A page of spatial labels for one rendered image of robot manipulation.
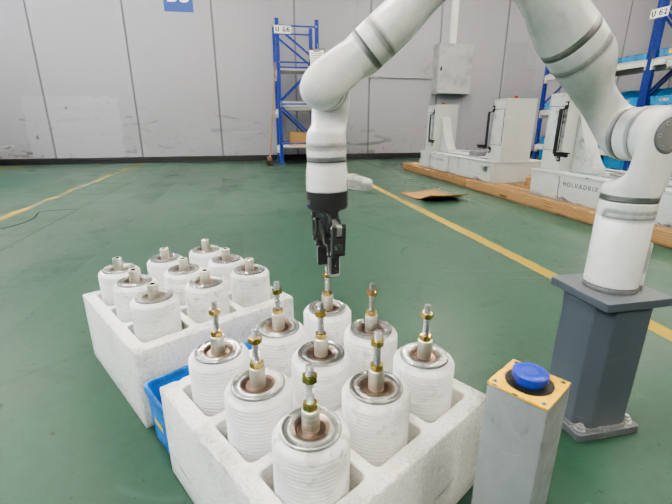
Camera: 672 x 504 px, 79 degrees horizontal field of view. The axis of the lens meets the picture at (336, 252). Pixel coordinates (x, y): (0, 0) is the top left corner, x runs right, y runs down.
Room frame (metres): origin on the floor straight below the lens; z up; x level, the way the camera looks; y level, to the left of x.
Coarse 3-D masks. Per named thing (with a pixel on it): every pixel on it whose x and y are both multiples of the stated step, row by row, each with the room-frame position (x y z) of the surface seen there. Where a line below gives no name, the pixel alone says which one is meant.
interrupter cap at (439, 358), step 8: (408, 344) 0.59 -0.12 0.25; (416, 344) 0.59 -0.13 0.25; (432, 344) 0.59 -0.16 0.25; (400, 352) 0.57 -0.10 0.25; (408, 352) 0.57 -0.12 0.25; (416, 352) 0.57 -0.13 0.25; (432, 352) 0.57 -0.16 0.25; (440, 352) 0.57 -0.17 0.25; (408, 360) 0.55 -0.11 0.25; (416, 360) 0.55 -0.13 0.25; (424, 360) 0.55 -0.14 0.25; (432, 360) 0.55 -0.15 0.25; (440, 360) 0.55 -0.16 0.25; (424, 368) 0.53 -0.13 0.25; (432, 368) 0.53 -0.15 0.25
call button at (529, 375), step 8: (512, 368) 0.41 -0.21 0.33; (520, 368) 0.41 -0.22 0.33; (528, 368) 0.41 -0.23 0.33; (536, 368) 0.41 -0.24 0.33; (520, 376) 0.40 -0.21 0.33; (528, 376) 0.40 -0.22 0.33; (536, 376) 0.40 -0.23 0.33; (544, 376) 0.40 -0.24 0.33; (520, 384) 0.40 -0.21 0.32; (528, 384) 0.39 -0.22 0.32; (536, 384) 0.39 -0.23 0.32; (544, 384) 0.39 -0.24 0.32
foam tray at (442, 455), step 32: (192, 416) 0.51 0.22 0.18; (224, 416) 0.51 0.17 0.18; (416, 416) 0.51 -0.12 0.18; (448, 416) 0.51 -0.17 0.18; (480, 416) 0.54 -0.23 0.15; (192, 448) 0.49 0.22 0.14; (224, 448) 0.45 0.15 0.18; (416, 448) 0.45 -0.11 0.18; (448, 448) 0.48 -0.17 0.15; (192, 480) 0.51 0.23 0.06; (224, 480) 0.42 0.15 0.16; (256, 480) 0.39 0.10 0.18; (352, 480) 0.42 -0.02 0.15; (384, 480) 0.39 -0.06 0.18; (416, 480) 0.43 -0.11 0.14; (448, 480) 0.49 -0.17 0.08
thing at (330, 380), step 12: (348, 360) 0.56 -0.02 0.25; (300, 372) 0.53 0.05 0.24; (324, 372) 0.53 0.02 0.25; (336, 372) 0.53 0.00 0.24; (348, 372) 0.55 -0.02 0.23; (300, 384) 0.53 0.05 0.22; (324, 384) 0.52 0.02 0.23; (336, 384) 0.53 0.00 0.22; (300, 396) 0.53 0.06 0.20; (324, 396) 0.52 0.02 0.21; (336, 396) 0.53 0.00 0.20; (336, 408) 0.53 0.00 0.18
